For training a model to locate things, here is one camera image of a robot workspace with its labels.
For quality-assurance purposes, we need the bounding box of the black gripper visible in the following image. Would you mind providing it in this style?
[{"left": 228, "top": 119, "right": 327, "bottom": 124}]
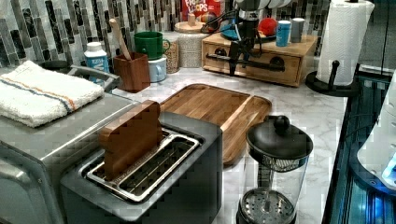
[{"left": 229, "top": 19, "right": 259, "bottom": 77}]

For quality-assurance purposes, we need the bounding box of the black drawer handle bar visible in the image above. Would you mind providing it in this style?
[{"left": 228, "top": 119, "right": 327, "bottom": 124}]
[{"left": 205, "top": 48, "right": 286, "bottom": 72}]

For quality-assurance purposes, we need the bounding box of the wooden drawer box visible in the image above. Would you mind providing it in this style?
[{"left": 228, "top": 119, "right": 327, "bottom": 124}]
[{"left": 202, "top": 34, "right": 318, "bottom": 87}]

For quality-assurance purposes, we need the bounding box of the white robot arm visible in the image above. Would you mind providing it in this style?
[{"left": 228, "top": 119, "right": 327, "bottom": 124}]
[{"left": 228, "top": 0, "right": 286, "bottom": 76}]

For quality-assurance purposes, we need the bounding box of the blue plate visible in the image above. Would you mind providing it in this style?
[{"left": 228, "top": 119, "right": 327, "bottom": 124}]
[{"left": 220, "top": 22, "right": 276, "bottom": 42}]

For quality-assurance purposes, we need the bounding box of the red apple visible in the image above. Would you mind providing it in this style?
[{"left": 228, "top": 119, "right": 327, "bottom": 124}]
[{"left": 258, "top": 18, "right": 277, "bottom": 36}]

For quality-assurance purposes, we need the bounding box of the blue shaker bottle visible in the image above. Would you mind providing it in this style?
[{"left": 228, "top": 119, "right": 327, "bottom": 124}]
[{"left": 276, "top": 21, "right": 291, "bottom": 47}]

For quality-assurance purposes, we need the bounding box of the froot loops cereal box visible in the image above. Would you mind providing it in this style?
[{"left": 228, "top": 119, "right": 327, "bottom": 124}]
[{"left": 180, "top": 0, "right": 225, "bottom": 22}]

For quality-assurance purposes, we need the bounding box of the jar with wooden lid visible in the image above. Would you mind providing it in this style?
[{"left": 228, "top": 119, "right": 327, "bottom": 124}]
[{"left": 175, "top": 13, "right": 208, "bottom": 68}]

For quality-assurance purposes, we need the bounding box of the wooden serving tray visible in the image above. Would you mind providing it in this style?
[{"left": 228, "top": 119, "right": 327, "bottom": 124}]
[{"left": 161, "top": 84, "right": 272, "bottom": 165}]

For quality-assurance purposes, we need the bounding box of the grey shaker bottle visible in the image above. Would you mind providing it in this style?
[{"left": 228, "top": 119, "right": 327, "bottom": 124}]
[{"left": 290, "top": 18, "right": 304, "bottom": 43}]

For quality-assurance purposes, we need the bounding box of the glass jar with clear lid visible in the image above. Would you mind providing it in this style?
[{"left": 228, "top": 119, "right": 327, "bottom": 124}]
[{"left": 163, "top": 32, "right": 179, "bottom": 74}]

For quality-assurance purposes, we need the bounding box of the black paper towel holder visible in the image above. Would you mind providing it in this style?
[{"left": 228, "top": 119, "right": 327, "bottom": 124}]
[{"left": 305, "top": 60, "right": 360, "bottom": 97}]

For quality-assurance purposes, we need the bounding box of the light blue mug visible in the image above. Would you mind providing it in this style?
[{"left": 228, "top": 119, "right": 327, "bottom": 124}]
[{"left": 148, "top": 56, "right": 167, "bottom": 83}]

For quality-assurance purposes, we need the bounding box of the green mug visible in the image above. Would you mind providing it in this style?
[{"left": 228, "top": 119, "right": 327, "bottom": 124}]
[{"left": 134, "top": 32, "right": 171, "bottom": 61}]

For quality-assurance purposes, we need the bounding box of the glass french press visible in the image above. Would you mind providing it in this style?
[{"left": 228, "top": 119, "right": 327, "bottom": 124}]
[{"left": 236, "top": 116, "right": 313, "bottom": 224}]

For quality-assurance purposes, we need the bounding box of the wooden utensil holder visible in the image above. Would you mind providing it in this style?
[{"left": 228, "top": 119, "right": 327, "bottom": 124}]
[{"left": 113, "top": 51, "right": 150, "bottom": 93}]

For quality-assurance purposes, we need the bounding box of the paper towel roll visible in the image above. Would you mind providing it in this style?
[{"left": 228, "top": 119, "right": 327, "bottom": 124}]
[{"left": 317, "top": 0, "right": 375, "bottom": 86}]

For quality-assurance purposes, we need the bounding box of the wooden spoon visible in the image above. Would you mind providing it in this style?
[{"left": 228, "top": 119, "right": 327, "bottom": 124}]
[{"left": 109, "top": 19, "right": 132, "bottom": 61}]

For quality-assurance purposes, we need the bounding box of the wooden toast slice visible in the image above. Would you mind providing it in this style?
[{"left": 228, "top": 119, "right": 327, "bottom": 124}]
[{"left": 98, "top": 100, "right": 163, "bottom": 180}]

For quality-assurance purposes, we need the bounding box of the white blue bottle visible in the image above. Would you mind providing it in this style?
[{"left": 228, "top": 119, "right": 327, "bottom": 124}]
[{"left": 84, "top": 42, "right": 109, "bottom": 72}]

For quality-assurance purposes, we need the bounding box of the black two-slot toaster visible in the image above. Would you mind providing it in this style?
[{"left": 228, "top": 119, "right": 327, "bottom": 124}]
[{"left": 61, "top": 112, "right": 222, "bottom": 224}]

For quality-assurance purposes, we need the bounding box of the white striped towel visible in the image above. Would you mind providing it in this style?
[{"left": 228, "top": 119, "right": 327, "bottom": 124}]
[{"left": 0, "top": 61, "right": 105, "bottom": 128}]

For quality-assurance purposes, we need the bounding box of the stainless steel toaster oven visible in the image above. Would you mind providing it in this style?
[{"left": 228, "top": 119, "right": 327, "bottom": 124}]
[{"left": 0, "top": 64, "right": 138, "bottom": 224}]

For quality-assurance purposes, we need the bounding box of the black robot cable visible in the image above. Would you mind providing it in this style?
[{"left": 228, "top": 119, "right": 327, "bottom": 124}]
[{"left": 200, "top": 9, "right": 241, "bottom": 35}]

